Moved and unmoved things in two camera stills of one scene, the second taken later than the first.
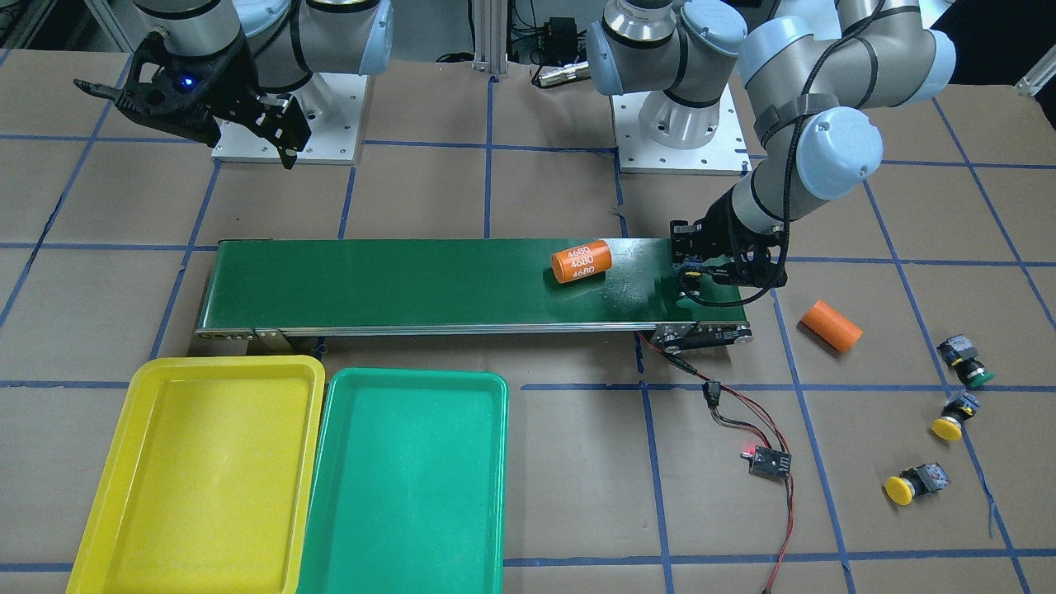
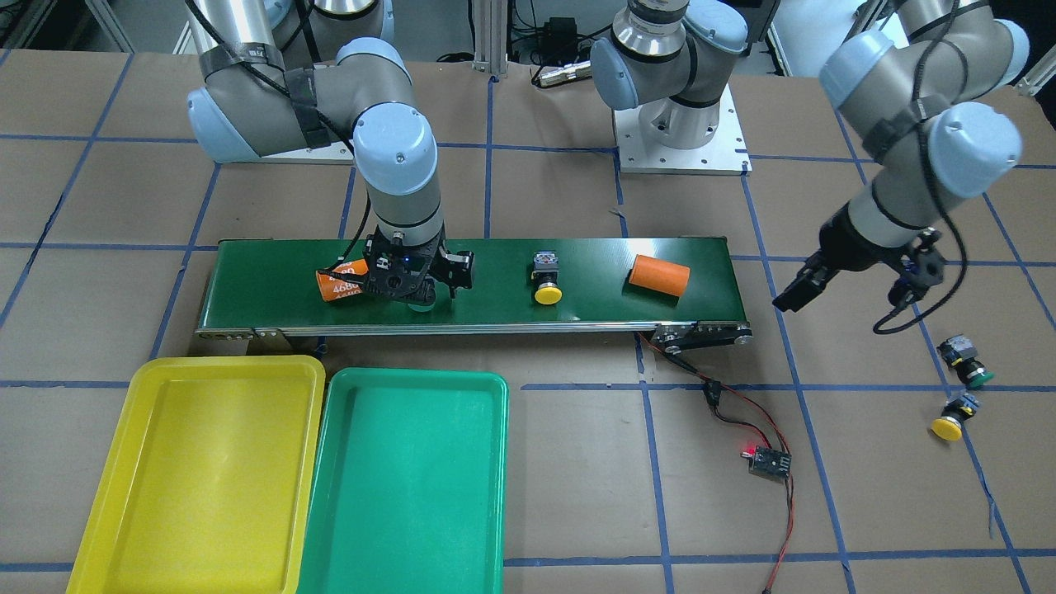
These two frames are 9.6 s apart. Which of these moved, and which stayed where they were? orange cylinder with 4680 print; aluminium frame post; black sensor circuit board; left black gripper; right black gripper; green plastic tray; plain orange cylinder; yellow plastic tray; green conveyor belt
Moved: orange cylinder with 4680 print; left black gripper; right black gripper; plain orange cylinder
Stayed: black sensor circuit board; yellow plastic tray; green conveyor belt; green plastic tray; aluminium frame post
